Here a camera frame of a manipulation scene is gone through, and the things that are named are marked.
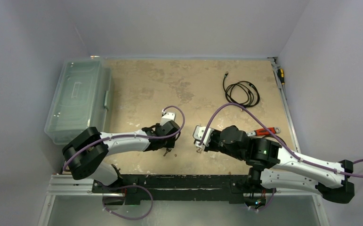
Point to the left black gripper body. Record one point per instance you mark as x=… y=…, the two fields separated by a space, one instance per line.
x=168 y=143

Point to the black key tag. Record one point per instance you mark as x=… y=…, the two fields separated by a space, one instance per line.
x=168 y=150

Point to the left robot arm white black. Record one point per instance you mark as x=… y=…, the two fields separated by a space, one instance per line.
x=84 y=155

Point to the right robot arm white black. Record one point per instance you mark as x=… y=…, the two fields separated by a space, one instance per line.
x=273 y=166

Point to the yellow black screwdriver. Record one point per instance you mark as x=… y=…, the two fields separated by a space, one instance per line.
x=280 y=74

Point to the clear plastic storage bin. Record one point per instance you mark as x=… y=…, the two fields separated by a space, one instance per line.
x=81 y=100

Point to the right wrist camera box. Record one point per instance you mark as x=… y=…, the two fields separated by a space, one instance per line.
x=202 y=136

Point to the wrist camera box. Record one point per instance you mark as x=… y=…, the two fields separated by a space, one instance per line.
x=167 y=116
x=202 y=136

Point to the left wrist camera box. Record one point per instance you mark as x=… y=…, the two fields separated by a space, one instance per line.
x=167 y=116

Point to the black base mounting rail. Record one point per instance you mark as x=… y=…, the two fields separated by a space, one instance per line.
x=234 y=189

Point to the red handled adjustable wrench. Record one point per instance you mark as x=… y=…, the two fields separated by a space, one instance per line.
x=264 y=132

